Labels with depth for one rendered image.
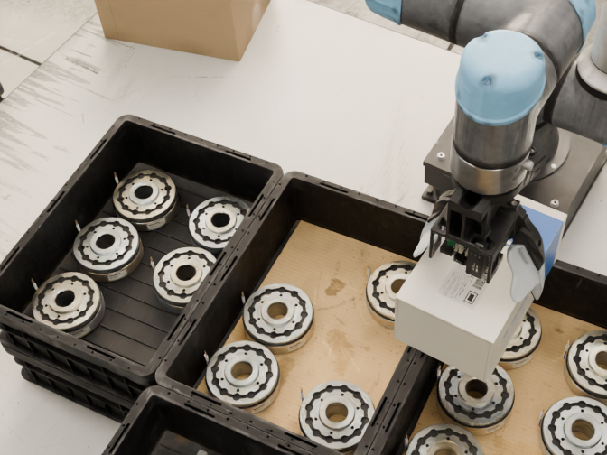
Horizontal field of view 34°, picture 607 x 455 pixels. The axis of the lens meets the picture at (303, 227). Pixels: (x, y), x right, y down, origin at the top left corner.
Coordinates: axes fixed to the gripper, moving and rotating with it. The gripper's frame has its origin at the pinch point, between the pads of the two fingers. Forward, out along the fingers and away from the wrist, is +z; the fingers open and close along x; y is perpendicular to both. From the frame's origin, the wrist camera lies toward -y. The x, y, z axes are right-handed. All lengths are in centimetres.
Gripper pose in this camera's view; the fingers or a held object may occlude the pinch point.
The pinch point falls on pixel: (481, 267)
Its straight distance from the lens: 116.1
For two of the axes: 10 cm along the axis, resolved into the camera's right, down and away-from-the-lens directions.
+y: -5.3, 7.0, -4.8
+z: 0.7, 6.0, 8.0
